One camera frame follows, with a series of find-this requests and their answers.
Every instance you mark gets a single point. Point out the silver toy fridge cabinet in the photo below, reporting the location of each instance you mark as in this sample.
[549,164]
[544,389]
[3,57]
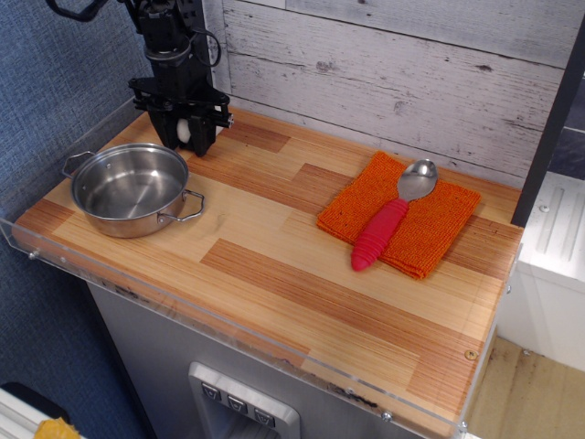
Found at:
[156,352]

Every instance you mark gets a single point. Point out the yellow object at corner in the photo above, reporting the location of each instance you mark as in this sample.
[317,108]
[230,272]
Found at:
[56,429]

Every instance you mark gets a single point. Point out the white egg with black band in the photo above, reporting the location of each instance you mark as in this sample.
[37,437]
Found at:
[183,131]

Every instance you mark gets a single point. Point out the clear acrylic table guard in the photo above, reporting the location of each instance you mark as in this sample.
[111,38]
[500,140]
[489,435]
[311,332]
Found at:
[261,267]

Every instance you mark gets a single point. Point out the silver dispenser button panel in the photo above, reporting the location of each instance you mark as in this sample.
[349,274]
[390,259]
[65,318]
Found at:
[229,408]

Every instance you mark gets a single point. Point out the dark right vertical post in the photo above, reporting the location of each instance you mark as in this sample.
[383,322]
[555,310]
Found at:
[567,90]

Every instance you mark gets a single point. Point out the stainless steel two-handled pot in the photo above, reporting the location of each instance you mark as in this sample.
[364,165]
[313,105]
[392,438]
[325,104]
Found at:
[133,190]

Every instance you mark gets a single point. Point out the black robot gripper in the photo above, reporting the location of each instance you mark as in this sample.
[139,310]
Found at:
[168,95]

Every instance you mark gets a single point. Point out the orange knitted cloth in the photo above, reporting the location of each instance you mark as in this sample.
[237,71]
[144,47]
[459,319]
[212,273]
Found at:
[411,236]

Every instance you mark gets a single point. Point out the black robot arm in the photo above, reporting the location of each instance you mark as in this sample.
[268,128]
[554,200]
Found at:
[162,27]

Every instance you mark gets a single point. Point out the metal spoon with red handle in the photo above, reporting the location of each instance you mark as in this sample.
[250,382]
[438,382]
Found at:
[417,181]

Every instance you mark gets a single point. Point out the white and black corner object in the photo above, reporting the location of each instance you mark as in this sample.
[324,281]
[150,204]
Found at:
[23,410]

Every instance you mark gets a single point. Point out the white side cabinet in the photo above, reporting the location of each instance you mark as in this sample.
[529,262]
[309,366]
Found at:
[543,307]

